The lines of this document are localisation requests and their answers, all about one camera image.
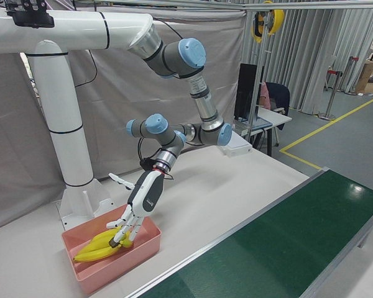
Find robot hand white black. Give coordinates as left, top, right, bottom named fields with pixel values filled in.
left=105, top=169, right=165, bottom=249

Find yellow banana bunch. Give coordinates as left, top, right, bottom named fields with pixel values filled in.
left=73, top=227, right=134, bottom=264

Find pink plastic basket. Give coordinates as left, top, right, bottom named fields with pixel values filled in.
left=61, top=204, right=162, bottom=295

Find grey backdrop cloth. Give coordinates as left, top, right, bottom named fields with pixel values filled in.
left=0, top=0, right=248, bottom=233

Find white flat box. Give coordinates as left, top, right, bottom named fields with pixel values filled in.
left=219, top=130, right=253, bottom=158

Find white robot stand column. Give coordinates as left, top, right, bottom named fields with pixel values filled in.
left=0, top=7, right=155, bottom=229

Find grey laptop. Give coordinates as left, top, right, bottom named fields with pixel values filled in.
left=233, top=119, right=274, bottom=137

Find green conveyor belt aluminium rails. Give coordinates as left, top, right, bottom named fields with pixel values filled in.
left=124, top=166, right=373, bottom=298

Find black monitor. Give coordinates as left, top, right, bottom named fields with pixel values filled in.
left=234, top=63, right=258, bottom=120

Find white desk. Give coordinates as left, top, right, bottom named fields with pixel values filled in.
left=233, top=106, right=293, bottom=156

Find pink cloth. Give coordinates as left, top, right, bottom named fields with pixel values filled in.
left=259, top=82, right=271, bottom=109

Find black office chair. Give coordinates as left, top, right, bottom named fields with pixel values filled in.
left=265, top=82, right=290, bottom=114

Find grey pleated curtain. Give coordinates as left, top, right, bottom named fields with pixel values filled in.
left=242, top=8, right=373, bottom=115

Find cardboard box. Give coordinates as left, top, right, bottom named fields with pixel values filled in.
left=356, top=60, right=373, bottom=93

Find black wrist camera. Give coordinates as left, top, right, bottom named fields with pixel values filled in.
left=139, top=157, right=156, bottom=171

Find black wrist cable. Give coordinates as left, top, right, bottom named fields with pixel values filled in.
left=137, top=136, right=177, bottom=181

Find black stand cable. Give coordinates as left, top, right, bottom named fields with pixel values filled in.
left=74, top=48, right=99, bottom=88

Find black arm base cable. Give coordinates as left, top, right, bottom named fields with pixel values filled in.
left=154, top=18, right=182, bottom=44

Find silver stanchion post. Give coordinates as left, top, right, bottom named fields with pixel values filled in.
left=344, top=55, right=360, bottom=94
left=317, top=70, right=343, bottom=121

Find black camera on stand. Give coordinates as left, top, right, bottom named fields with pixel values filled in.
left=4, top=0, right=55, bottom=28

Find aluminium cell frame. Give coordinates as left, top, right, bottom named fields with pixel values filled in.
left=73, top=0, right=373, bottom=134

